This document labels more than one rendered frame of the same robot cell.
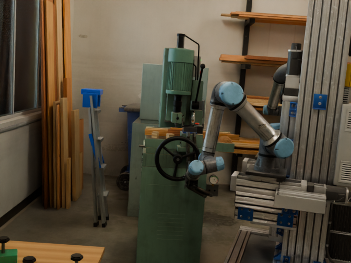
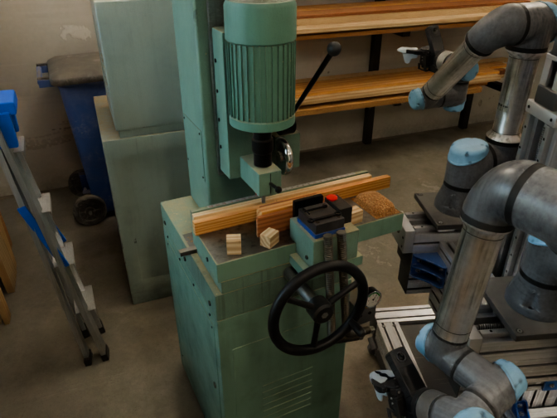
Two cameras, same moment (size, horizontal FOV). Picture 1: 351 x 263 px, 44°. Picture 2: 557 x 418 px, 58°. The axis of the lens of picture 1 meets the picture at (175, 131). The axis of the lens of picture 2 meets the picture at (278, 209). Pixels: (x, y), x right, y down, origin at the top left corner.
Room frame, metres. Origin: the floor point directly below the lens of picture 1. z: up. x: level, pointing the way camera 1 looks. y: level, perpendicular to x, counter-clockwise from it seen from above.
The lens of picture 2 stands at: (1.79, 0.43, 1.67)
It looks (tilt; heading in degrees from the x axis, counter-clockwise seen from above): 30 degrees down; 338
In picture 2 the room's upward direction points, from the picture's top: straight up
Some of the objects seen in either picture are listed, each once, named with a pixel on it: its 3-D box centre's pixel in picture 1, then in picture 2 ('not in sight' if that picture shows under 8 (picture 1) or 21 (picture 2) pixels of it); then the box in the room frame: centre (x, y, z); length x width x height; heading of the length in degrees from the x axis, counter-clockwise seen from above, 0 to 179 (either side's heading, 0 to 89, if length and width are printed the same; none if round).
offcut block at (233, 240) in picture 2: (155, 134); (234, 244); (2.87, 0.13, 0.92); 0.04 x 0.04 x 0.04; 73
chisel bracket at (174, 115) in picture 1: (176, 118); (260, 176); (3.02, 0.00, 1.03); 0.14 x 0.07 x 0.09; 4
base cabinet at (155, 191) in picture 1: (168, 206); (252, 328); (3.12, 0.01, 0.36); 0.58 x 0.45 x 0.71; 4
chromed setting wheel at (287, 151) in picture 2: (192, 118); (282, 156); (3.14, -0.12, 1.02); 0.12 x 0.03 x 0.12; 4
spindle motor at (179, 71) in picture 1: (179, 72); (261, 64); (3.00, 0.00, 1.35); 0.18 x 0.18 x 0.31
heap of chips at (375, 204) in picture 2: (225, 138); (375, 200); (2.94, -0.35, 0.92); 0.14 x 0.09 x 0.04; 4
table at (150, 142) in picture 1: (189, 144); (307, 235); (2.90, -0.10, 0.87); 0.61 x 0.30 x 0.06; 94
